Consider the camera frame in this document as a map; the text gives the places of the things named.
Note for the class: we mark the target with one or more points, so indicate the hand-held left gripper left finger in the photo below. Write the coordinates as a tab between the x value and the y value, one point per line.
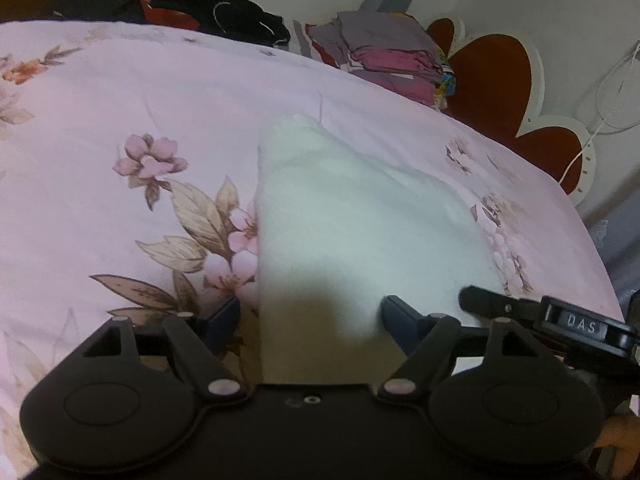
222	322

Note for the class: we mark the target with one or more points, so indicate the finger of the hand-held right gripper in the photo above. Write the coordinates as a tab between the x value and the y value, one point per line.
495	302

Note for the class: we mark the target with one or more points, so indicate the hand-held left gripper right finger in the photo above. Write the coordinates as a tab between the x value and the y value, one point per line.
402	322

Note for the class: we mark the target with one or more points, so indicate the white towel cloth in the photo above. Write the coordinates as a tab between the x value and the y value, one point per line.
350	235

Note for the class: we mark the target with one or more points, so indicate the stack of folded clothes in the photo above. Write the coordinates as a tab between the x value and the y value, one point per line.
385	45

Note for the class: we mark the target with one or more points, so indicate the pile of black clothes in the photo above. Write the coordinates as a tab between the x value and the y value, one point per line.
200	7

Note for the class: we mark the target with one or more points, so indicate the person's right hand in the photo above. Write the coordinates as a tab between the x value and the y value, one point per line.
622	427

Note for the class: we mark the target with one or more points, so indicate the grey patterned cloth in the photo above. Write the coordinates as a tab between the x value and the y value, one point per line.
617	255

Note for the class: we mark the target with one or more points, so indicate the red and white headboard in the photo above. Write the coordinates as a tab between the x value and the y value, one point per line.
490	80

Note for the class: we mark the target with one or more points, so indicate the pink floral bedsheet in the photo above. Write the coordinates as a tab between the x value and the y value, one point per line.
125	85

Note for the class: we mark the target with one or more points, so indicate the striped cloth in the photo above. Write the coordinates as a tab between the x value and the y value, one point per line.
315	47

